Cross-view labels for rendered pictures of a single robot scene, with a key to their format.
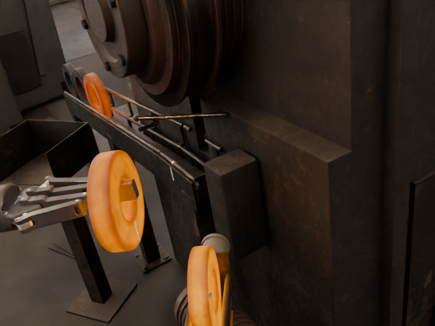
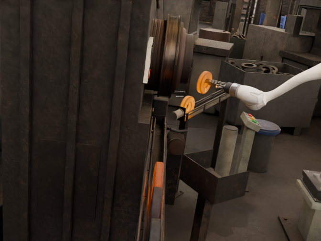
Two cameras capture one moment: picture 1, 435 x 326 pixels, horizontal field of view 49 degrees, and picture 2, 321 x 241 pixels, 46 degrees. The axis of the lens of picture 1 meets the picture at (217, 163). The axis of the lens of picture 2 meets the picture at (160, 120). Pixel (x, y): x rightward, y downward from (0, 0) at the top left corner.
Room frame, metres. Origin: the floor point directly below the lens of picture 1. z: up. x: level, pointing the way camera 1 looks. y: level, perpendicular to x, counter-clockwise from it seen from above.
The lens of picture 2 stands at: (3.03, 0.99, 1.47)
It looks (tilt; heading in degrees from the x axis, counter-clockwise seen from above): 19 degrees down; 205
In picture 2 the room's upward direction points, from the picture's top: 8 degrees clockwise
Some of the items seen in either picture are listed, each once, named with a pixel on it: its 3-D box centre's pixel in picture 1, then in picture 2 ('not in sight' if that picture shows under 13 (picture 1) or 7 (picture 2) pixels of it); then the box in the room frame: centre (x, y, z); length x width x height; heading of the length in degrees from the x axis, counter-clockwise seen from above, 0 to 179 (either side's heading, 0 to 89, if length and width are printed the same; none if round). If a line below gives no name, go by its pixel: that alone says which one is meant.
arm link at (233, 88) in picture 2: not in sight; (235, 90); (0.65, 0.39, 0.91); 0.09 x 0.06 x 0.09; 172
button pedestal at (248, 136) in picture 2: not in sight; (244, 152); (0.15, 0.44, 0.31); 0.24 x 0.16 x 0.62; 27
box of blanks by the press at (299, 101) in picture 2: not in sight; (261, 94); (-1.68, 0.14, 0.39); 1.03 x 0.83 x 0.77; 132
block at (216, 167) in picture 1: (237, 204); (158, 115); (0.88, -0.03, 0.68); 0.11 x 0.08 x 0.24; 117
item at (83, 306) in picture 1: (70, 224); (203, 224); (1.40, 0.55, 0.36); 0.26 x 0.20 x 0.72; 62
